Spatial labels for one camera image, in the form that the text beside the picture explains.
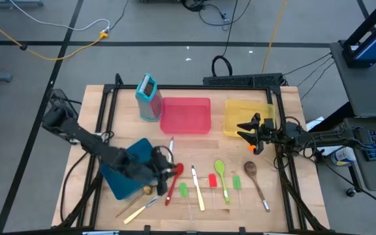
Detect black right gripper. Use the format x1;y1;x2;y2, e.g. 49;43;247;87
236;112;277;156

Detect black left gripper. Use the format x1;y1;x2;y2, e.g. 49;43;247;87
150;146;178;196

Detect red silicone spoon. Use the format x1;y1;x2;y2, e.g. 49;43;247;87
164;162;185;207

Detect green spatula clear handle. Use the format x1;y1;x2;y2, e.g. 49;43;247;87
232;175;245;215
178;181;195;223

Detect brown wooden spoon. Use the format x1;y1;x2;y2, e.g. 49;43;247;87
243;161;271;213

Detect red spatula clear handle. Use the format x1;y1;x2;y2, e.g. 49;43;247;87
208;173;219;215

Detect green silicone spoon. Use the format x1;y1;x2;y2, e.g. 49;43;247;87
214;159;231;206

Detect yellow translucent plastic bin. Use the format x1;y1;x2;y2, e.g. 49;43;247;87
223;99;277;138

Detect black perforated control box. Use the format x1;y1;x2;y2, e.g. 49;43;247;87
202;72;284;88

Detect blue plastic bin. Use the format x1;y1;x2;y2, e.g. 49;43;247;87
99;137;158;201

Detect pink translucent plastic bin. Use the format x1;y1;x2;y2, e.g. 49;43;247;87
159;96;213;135

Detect teal metal box grater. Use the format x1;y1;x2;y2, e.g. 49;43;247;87
134;72;163;122

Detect white labelled bottle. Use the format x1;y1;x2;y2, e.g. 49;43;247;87
330;146;358;167

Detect grey side desk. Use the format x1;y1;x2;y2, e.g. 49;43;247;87
330;40;376;118

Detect black hanging cable with coil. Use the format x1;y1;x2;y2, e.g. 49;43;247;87
211;0;240;78

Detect black metal table frame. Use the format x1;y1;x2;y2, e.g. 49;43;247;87
56;72;331;235

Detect thin black desk cable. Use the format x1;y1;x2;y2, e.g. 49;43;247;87
296;57;335;88
282;52;333;76
300;61;336;101

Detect yellow hanging cable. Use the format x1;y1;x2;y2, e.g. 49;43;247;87
260;0;289;74

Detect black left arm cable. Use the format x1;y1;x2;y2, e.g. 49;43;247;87
59;151;89;225

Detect black wire mesh guard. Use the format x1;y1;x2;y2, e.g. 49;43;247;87
49;88;80;120

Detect long black floor cable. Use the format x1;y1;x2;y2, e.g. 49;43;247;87
318;156;376;212

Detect black tangled floor cables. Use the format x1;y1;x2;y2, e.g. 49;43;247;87
181;0;253;32

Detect yellow floor extension cable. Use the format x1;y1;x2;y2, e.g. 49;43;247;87
0;9;110;62

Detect thin black floor cable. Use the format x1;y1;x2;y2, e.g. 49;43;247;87
108;0;131;32

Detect white floor cable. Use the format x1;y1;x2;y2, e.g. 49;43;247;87
8;0;111;32

